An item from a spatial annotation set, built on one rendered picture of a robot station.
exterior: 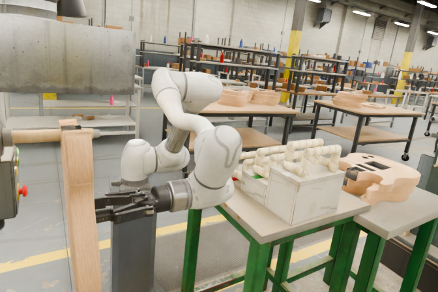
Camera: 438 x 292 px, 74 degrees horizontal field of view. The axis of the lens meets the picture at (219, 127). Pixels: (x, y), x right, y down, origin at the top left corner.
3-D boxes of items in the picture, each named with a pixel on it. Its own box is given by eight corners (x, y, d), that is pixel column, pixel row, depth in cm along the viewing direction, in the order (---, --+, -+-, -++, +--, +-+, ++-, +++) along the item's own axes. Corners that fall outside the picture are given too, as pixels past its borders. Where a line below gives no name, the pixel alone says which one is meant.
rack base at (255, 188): (264, 207, 115) (268, 186, 113) (239, 189, 128) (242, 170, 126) (309, 195, 131) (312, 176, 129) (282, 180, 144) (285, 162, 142)
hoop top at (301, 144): (290, 151, 107) (292, 143, 106) (283, 148, 110) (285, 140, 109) (324, 146, 118) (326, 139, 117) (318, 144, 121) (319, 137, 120)
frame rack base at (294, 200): (292, 227, 104) (300, 182, 99) (263, 206, 116) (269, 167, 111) (337, 210, 119) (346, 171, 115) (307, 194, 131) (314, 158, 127)
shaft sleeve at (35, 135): (12, 131, 69) (13, 129, 72) (12, 145, 70) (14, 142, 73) (93, 129, 79) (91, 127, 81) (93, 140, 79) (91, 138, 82)
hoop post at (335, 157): (333, 173, 112) (337, 150, 110) (326, 170, 114) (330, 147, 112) (337, 172, 114) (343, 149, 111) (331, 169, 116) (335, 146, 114)
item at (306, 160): (304, 179, 103) (308, 154, 100) (296, 176, 105) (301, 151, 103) (309, 178, 104) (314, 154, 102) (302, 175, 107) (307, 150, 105)
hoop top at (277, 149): (259, 157, 122) (260, 149, 121) (254, 154, 125) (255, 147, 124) (292, 152, 133) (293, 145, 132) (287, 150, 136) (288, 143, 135)
